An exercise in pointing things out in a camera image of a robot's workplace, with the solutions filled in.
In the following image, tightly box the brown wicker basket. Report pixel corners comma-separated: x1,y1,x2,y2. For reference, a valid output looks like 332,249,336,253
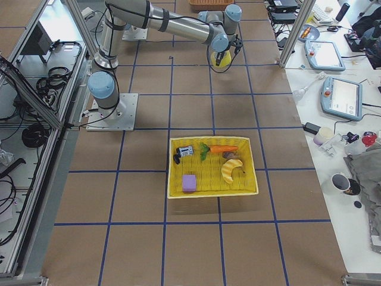
188,0,235,12

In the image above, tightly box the purple block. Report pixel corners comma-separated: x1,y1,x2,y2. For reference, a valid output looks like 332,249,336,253
182,175,196,192

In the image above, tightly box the yellow tape roll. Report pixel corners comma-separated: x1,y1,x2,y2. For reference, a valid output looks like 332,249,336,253
210,52,232,68

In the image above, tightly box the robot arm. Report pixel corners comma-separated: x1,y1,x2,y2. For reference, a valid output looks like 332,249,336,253
88,1,243,121

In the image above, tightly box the white mug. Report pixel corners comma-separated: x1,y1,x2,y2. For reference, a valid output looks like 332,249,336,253
330,173,351,192

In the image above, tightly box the toy carrot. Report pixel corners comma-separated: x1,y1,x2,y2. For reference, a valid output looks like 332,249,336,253
200,142,238,161

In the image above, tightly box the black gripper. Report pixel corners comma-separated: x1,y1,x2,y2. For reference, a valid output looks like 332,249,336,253
216,35,243,66

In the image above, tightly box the aluminium frame post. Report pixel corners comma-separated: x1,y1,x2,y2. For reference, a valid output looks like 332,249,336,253
279,0,316,68

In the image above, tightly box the grey cloth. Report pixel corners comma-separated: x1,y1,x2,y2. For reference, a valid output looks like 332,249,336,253
343,145,380,253

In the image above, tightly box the yellow wicker basket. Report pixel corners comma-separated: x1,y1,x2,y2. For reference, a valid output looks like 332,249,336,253
167,136,258,199

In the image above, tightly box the lower teach pendant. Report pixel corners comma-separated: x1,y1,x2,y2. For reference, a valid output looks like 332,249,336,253
320,76,363,122

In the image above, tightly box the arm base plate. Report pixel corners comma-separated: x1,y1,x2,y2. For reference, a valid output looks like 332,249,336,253
85,93,138,132

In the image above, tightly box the upper teach pendant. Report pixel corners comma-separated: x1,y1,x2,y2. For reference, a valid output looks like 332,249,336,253
304,40,346,72

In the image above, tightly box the lavender cup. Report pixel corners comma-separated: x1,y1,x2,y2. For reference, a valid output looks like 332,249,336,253
313,127,334,145

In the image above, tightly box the blue bowl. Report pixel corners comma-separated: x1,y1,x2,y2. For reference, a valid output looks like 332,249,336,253
298,24,320,42

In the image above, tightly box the small labelled jar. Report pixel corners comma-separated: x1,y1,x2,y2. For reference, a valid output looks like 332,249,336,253
173,145,193,164

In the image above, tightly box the brown toy item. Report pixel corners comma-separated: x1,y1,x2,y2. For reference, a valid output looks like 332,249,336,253
223,151,240,160

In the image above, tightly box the toy banana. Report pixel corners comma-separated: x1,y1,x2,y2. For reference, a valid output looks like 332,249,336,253
221,159,245,184

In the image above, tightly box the teach pendant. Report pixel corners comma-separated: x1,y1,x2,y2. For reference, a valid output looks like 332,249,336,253
304,40,346,72
320,76,363,122

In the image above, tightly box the black power adapter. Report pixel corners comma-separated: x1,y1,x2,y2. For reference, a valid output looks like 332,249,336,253
302,122,321,135

